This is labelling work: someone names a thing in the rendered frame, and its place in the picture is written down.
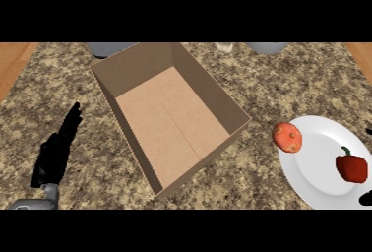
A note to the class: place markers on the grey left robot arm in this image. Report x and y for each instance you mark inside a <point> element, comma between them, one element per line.
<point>45,198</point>

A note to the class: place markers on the open cardboard box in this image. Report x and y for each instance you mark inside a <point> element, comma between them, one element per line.
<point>175,121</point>

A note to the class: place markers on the small white object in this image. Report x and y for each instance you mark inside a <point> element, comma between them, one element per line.
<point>225,46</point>

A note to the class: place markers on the orange red tomato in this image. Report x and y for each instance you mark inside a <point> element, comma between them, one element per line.
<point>289,137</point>

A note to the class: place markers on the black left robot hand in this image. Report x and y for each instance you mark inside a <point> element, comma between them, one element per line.
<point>55,154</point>

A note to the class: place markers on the grey rounded object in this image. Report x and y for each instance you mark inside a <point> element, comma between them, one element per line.
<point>112,48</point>
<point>268,47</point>

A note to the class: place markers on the white round plate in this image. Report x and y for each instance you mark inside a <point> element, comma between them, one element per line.
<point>315,170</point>

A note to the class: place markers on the red bell pepper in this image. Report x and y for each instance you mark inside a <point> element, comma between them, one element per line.
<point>352,167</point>

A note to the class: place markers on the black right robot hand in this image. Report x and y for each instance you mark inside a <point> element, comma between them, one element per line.
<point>367,198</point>

